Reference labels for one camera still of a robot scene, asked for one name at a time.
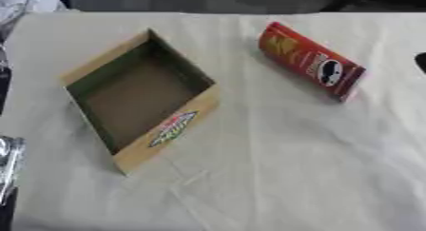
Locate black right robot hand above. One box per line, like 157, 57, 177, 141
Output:
414, 51, 426, 75

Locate tan cardboard box green inside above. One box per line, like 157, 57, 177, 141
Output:
58, 28, 223, 176

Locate black chair base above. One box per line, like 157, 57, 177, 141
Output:
319, 0, 426, 12

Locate red cylindrical chip can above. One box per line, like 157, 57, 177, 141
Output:
256, 21, 368, 103

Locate person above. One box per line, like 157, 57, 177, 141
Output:
0, 0, 68, 43

